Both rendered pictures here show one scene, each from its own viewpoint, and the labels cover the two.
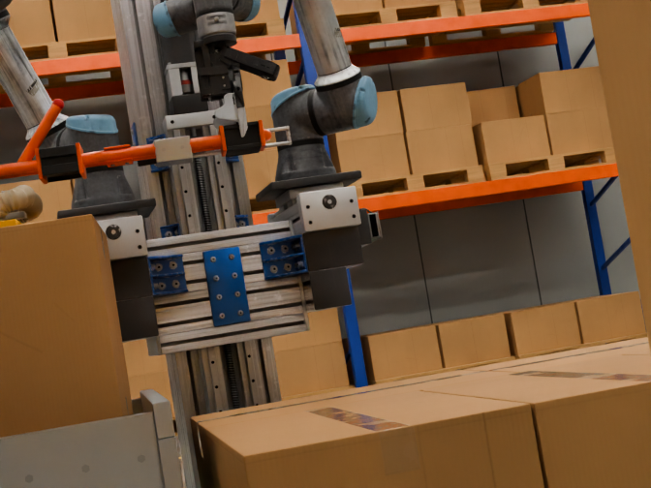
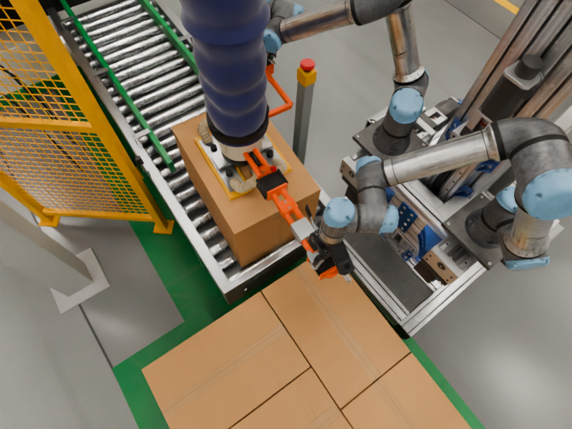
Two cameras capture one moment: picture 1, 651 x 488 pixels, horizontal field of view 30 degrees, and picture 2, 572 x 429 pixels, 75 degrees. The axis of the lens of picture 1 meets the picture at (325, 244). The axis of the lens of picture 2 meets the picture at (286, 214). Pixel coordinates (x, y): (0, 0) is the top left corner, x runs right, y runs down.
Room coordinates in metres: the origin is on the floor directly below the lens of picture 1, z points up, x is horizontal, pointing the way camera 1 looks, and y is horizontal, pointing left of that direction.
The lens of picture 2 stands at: (2.04, -0.19, 2.26)
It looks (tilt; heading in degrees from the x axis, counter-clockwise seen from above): 63 degrees down; 63
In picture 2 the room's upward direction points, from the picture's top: 4 degrees clockwise
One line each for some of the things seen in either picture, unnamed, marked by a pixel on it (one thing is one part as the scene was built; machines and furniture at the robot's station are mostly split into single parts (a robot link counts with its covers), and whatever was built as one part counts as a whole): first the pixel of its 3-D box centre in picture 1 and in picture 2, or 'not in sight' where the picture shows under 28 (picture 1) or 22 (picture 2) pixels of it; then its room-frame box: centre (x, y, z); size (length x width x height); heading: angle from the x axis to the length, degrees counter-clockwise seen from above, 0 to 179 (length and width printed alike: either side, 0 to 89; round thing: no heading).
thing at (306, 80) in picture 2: not in sight; (300, 137); (2.73, 1.04, 0.50); 0.07 x 0.07 x 1.00; 11
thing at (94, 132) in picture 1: (92, 141); (403, 111); (2.86, 0.51, 1.20); 0.13 x 0.12 x 0.14; 46
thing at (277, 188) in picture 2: (61, 164); (271, 184); (2.32, 0.48, 1.08); 0.10 x 0.08 x 0.06; 7
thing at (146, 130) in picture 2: not in sight; (105, 77); (1.80, 1.82, 0.60); 1.60 x 0.11 x 0.09; 101
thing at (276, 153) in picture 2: not in sight; (261, 143); (2.38, 0.74, 0.97); 0.34 x 0.10 x 0.05; 97
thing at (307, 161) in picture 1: (303, 163); (492, 222); (2.97, 0.02, 1.09); 0.15 x 0.15 x 0.10
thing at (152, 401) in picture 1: (154, 410); (286, 252); (2.35, 0.38, 0.58); 0.70 x 0.03 x 0.06; 11
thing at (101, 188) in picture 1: (101, 189); (394, 132); (2.86, 0.50, 1.09); 0.15 x 0.15 x 0.10
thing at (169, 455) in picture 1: (164, 464); (286, 260); (2.35, 0.37, 0.47); 0.70 x 0.03 x 0.15; 11
